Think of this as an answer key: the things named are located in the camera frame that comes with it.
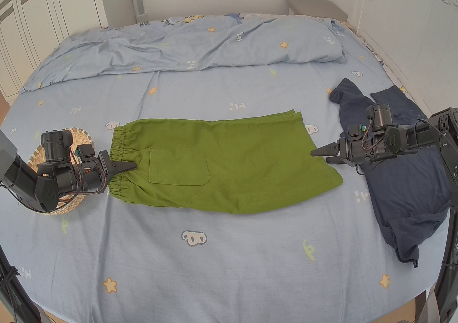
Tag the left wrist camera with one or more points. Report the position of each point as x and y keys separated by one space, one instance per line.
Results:
x=84 y=151

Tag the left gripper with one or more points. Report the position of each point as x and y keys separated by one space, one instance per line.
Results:
x=82 y=178

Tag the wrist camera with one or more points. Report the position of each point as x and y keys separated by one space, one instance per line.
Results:
x=356 y=131
x=84 y=151

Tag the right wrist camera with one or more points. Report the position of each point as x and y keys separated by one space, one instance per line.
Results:
x=356 y=131

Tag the round woven basket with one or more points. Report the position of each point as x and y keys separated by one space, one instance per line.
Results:
x=71 y=206

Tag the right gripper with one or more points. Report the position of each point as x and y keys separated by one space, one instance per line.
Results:
x=361 y=151

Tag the dark blue T-shirt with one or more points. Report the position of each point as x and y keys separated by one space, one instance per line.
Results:
x=404 y=200

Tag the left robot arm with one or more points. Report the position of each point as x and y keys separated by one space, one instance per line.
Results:
x=21 y=178

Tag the bed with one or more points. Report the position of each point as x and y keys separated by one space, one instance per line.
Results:
x=214 y=92

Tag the pale blue quilt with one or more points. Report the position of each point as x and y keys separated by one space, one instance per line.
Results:
x=214 y=46

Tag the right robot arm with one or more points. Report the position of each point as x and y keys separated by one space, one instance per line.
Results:
x=418 y=135

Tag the green shorts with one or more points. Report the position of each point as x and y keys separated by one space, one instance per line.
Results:
x=232 y=164

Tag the white wardrobe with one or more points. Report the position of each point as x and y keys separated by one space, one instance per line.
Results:
x=71 y=3

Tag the grey bedside table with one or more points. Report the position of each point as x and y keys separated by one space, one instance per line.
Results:
x=311 y=5

